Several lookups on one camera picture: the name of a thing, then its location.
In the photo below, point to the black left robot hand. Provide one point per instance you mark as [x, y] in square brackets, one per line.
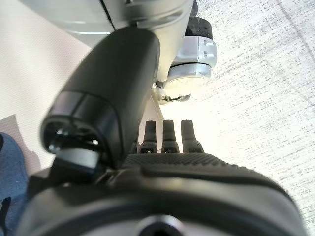
[172, 196]

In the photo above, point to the blue shirt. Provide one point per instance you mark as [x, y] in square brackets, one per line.
[12, 167]

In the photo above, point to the grey striped area rug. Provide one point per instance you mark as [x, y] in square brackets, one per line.
[265, 86]

